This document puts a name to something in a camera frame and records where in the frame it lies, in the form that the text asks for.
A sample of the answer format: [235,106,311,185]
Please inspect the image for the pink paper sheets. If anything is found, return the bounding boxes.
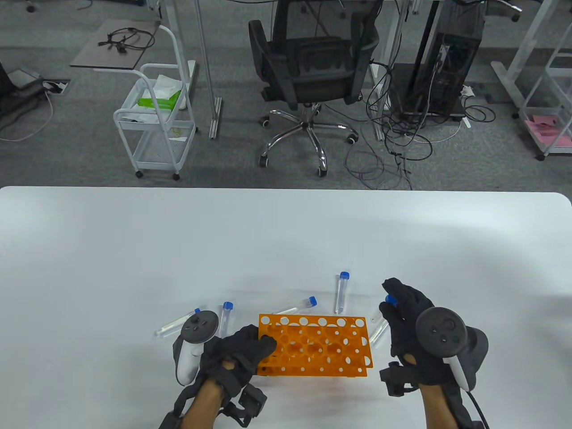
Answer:
[525,115,572,148]

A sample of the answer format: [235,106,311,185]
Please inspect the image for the black computer tower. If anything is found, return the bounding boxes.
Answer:
[393,0,487,120]

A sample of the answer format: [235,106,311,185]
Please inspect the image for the black controller with white handle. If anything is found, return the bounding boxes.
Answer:
[415,307,490,393]

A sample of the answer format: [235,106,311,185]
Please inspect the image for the white rolling cart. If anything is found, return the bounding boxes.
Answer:
[113,25,198,181]

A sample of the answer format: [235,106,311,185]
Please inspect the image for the black cable bundle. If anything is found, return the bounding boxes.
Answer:
[98,27,156,52]

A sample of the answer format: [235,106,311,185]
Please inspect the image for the aluminium profile rail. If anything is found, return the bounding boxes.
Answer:
[193,0,223,140]

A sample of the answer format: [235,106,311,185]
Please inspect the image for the person's left hand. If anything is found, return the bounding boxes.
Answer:
[203,324,278,393]

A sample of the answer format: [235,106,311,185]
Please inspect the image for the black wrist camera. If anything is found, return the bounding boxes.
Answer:
[379,362,415,398]
[223,384,269,426]

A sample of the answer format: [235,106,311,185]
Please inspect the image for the person's left forearm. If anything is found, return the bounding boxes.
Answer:
[179,380,225,429]

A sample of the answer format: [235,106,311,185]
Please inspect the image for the grey board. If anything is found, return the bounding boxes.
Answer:
[70,19,162,71]

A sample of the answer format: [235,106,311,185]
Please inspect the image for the black office chair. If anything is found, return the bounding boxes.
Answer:
[248,0,386,177]

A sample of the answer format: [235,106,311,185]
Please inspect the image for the person's right forearm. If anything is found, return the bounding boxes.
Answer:
[420,383,454,429]

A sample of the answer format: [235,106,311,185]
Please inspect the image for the person's right hand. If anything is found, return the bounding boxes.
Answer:
[379,278,447,386]

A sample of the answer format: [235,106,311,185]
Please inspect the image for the white desk leg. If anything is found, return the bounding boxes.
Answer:
[490,0,557,107]

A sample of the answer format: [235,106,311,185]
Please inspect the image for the green packet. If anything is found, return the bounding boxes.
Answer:
[138,91,183,110]

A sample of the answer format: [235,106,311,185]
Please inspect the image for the tangle of floor cables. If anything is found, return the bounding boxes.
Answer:
[343,58,497,191]

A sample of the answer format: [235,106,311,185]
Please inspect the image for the white shelf rack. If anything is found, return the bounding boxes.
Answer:
[518,27,572,161]

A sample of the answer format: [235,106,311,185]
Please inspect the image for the white and black controller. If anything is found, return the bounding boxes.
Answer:
[173,310,220,386]

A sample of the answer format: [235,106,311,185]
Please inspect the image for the orange test tube rack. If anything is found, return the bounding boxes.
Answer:
[257,314,374,379]

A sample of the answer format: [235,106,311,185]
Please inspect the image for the grey cable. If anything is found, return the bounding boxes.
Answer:
[0,92,54,143]

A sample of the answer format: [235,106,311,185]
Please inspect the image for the blue-capped clear test tube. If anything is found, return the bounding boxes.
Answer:
[219,302,234,338]
[155,308,202,337]
[334,271,350,315]
[271,296,318,315]
[369,294,398,346]

